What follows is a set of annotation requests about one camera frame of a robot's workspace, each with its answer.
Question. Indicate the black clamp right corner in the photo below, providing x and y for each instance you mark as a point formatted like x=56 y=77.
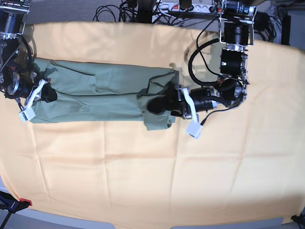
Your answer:
x=299 y=219

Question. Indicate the white power strip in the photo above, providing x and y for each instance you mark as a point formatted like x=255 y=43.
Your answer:
x=175 y=8

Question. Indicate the blue clamp with red tip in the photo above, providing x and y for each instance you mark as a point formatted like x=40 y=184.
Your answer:
x=11 y=205

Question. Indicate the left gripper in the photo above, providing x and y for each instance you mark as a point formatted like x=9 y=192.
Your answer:
x=173 y=100

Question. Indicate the yellow tablecloth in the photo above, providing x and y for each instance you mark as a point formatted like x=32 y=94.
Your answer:
x=247 y=165

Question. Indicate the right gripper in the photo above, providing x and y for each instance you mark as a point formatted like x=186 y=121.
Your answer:
x=20 y=86

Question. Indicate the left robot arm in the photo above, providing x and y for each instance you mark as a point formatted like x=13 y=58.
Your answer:
x=236 y=32

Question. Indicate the black table leg post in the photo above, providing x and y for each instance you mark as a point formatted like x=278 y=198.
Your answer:
x=286 y=28

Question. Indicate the black column base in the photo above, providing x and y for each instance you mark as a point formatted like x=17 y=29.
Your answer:
x=145 y=11

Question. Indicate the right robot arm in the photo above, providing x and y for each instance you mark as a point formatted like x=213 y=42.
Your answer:
x=15 y=52

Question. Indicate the green T-shirt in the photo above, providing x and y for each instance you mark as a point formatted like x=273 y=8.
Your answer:
x=103 y=92

